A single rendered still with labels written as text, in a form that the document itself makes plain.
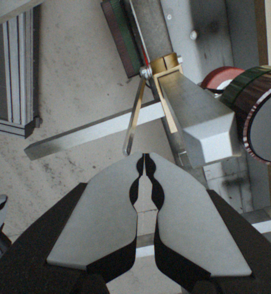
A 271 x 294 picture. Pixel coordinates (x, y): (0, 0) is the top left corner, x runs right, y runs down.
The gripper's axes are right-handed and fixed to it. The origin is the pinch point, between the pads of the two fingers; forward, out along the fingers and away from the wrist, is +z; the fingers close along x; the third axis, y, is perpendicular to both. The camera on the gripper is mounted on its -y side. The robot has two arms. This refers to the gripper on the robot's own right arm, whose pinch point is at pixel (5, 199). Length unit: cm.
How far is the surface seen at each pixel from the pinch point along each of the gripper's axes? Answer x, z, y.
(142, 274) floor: 191, 91, 15
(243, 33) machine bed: -18, 22, -58
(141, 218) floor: 109, 91, -3
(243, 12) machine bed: -22, 21, -58
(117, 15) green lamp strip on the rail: -28.7, 21.0, -31.4
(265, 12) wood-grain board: -21, 1, -52
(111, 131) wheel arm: -8.1, 5.2, -25.9
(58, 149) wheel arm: -6.7, 5.1, -13.6
